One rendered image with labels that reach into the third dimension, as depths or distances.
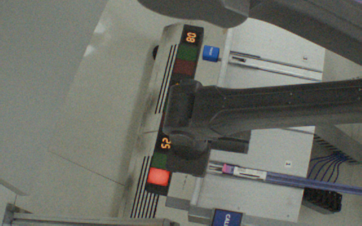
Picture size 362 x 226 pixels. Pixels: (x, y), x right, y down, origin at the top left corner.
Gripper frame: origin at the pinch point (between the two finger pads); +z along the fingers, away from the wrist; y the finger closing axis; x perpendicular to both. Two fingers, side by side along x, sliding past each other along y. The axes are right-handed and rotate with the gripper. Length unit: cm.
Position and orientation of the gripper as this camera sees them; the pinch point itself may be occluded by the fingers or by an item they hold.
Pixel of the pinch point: (192, 159)
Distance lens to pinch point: 128.5
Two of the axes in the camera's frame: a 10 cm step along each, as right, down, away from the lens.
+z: 0.5, 3.7, 9.3
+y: 2.2, -9.1, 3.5
